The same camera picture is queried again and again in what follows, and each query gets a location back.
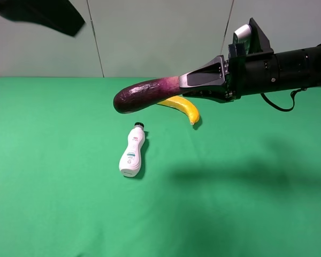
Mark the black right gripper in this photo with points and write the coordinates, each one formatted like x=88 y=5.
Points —
x=247 y=74

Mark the purple eggplant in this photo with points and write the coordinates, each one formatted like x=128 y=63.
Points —
x=144 y=94

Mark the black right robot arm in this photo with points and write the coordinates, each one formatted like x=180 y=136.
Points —
x=297 y=69

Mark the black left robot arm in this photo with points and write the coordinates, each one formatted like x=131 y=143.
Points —
x=59 y=15

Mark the yellow banana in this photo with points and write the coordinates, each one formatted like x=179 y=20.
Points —
x=183 y=105

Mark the white plastic bottle black cap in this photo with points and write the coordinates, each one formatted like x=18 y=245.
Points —
x=130 y=162

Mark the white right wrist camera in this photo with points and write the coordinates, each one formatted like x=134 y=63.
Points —
x=243 y=35

